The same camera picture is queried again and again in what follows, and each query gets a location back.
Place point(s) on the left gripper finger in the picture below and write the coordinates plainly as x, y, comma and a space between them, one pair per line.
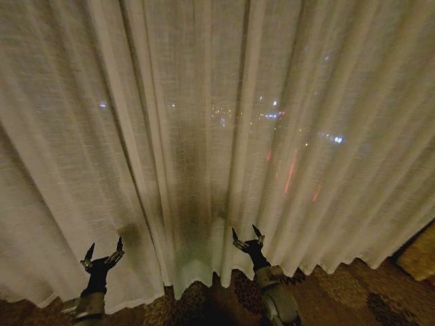
88, 258
118, 253

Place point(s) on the tan upholstered furniture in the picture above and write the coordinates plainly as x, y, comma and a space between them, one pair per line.
419, 258

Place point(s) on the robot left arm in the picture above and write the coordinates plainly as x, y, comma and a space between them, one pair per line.
89, 304

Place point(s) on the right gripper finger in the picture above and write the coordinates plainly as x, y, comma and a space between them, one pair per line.
259, 236
239, 242

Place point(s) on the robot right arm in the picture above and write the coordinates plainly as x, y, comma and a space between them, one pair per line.
277, 302

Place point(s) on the sheer white curtain panel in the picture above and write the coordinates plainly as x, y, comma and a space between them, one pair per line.
61, 136
323, 102

